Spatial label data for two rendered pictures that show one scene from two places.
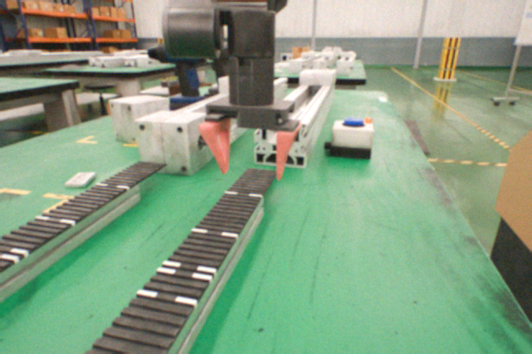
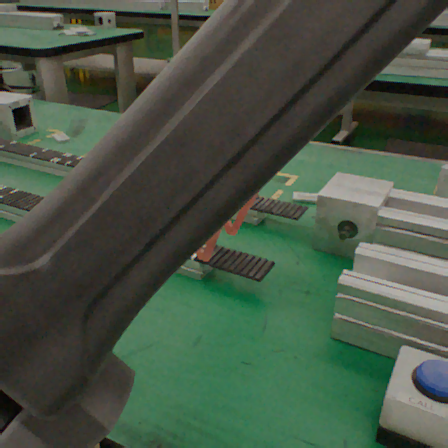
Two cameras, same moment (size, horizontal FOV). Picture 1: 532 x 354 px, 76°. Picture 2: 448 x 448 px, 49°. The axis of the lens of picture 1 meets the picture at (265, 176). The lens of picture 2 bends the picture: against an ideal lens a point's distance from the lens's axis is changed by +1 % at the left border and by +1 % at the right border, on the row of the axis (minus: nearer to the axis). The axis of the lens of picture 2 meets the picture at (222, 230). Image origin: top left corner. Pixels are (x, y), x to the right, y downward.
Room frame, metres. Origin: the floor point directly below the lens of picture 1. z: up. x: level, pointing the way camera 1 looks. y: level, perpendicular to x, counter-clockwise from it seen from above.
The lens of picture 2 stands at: (0.59, -0.54, 1.18)
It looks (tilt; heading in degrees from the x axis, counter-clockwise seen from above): 29 degrees down; 104
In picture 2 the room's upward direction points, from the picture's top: straight up
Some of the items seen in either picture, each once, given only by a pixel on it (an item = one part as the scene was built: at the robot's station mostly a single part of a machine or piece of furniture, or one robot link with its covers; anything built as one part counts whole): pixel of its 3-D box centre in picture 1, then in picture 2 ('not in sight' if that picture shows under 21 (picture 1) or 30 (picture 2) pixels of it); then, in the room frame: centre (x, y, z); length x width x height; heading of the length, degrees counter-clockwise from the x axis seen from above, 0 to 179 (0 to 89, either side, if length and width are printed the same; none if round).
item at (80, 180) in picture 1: (81, 179); (306, 198); (0.53, 0.31, 0.78); 0.05 x 0.03 x 0.01; 4
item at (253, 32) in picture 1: (246, 34); not in sight; (0.44, 0.02, 1.01); 0.07 x 0.06 x 0.07; 89
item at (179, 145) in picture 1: (181, 141); (350, 218); (0.61, 0.16, 0.83); 0.12 x 0.09 x 0.10; 76
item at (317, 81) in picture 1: (318, 81); not in sight; (1.24, -0.19, 0.87); 0.16 x 0.11 x 0.07; 166
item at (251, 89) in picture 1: (251, 87); not in sight; (0.44, 0.02, 0.95); 0.10 x 0.07 x 0.07; 75
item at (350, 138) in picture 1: (347, 138); (434, 399); (0.70, -0.17, 0.81); 0.10 x 0.08 x 0.06; 76
